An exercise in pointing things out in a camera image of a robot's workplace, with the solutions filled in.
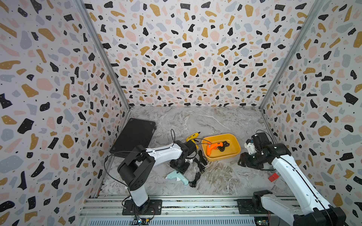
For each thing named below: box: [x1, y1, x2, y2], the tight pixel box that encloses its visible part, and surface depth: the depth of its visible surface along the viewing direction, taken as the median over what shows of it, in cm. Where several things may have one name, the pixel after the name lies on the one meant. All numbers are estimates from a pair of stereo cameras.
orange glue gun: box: [206, 141, 230, 157], surface depth 97 cm
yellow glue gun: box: [185, 131, 201, 150], surface depth 102 cm
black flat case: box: [109, 117, 157, 158], surface depth 104 cm
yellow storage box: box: [201, 133, 241, 162], surface depth 97 cm
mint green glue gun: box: [164, 170, 190, 186], surface depth 84 cm
